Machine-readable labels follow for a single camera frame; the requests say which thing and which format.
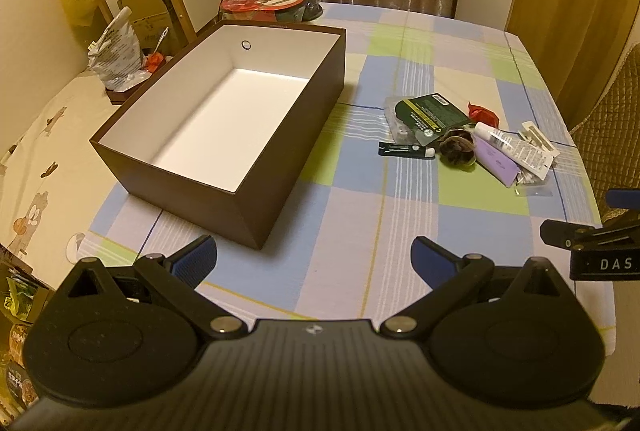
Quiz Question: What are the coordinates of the clear floss pick box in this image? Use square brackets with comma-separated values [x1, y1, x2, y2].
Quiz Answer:
[384, 96, 416, 145]

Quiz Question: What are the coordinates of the cartoon bear bedsheet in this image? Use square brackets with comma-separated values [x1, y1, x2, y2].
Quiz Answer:
[1, 71, 117, 288]

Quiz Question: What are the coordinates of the dark sock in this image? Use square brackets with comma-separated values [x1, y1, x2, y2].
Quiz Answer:
[437, 128, 476, 169]

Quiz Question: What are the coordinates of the green mentholatum blister card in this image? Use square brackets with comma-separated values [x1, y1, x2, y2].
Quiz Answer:
[395, 93, 471, 147]

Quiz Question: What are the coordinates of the white cream tube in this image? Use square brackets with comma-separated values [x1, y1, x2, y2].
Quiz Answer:
[474, 122, 553, 180]

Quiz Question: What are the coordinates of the woven chair cushion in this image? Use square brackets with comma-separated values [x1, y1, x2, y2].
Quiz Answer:
[570, 44, 639, 222]

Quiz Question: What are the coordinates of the red snack packet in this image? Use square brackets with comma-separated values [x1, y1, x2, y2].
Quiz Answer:
[468, 102, 499, 128]

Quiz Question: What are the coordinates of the cotton swab bag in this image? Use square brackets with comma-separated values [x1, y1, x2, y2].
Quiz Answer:
[514, 168, 552, 197]

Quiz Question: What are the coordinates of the brown cardboard carton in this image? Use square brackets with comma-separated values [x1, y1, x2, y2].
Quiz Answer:
[120, 0, 179, 56]

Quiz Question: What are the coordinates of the purple cosmetic tube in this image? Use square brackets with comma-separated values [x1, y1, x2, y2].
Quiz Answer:
[472, 134, 520, 187]

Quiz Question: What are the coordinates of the metal spoon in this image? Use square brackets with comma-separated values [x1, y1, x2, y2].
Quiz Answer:
[152, 27, 169, 54]

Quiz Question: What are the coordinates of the checkered tablecloth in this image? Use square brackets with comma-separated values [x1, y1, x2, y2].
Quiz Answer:
[77, 4, 599, 323]

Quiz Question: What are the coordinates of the red lid noodle bowl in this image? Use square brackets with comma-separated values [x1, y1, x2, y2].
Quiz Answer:
[220, 0, 307, 22]

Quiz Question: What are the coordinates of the brown cardboard storage box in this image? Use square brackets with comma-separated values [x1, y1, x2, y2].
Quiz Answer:
[91, 20, 346, 249]

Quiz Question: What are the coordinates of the small dark green tube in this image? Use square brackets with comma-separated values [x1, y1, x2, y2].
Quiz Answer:
[378, 142, 436, 159]

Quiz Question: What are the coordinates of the dark wooden tray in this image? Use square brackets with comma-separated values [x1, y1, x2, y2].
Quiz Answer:
[105, 53, 171, 105]

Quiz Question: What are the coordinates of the white hair clip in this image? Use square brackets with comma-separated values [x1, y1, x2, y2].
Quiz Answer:
[518, 121, 560, 159]

